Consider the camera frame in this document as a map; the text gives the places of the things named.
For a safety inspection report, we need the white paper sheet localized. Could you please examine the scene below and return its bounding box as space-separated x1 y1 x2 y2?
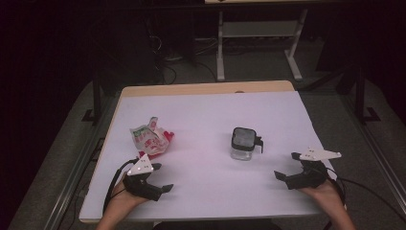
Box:
79 90 338 222

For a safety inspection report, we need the aluminium floor rail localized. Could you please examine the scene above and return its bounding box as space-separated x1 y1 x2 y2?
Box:
42 95 116 230
339 92 406 205

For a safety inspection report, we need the white desk frame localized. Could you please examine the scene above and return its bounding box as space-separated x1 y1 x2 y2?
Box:
204 0 309 82

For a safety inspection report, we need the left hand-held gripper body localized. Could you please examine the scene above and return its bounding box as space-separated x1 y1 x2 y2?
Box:
123 153 164 202

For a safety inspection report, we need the clear jar with black lid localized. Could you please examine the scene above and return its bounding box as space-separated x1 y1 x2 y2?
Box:
230 126 264 161

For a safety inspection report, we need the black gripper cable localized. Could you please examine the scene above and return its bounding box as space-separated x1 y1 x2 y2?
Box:
325 167 406 222
102 157 139 214

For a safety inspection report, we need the person's black clothing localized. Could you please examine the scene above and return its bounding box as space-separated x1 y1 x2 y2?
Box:
152 219 282 230

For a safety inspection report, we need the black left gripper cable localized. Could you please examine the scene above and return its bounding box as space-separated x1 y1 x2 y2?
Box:
102 157 139 214

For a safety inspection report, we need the white red green seasoning bag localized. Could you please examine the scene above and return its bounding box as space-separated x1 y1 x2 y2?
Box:
129 116 175 160

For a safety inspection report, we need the person's left hand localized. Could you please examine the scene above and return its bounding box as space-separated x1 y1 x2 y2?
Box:
109 181 150 211

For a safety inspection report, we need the black metal stand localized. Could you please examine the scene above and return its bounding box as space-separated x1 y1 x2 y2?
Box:
300 63 381 125
80 71 104 127

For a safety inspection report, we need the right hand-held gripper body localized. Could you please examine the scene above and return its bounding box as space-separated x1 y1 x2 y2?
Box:
286 147 342 190

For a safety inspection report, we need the black floor cable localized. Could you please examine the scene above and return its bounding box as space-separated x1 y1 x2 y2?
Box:
157 61 178 85
193 59 219 81

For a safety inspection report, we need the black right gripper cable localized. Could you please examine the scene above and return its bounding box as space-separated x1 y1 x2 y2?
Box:
325 167 406 222

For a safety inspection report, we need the person's right hand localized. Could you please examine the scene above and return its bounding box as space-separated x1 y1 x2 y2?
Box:
298 179 345 211

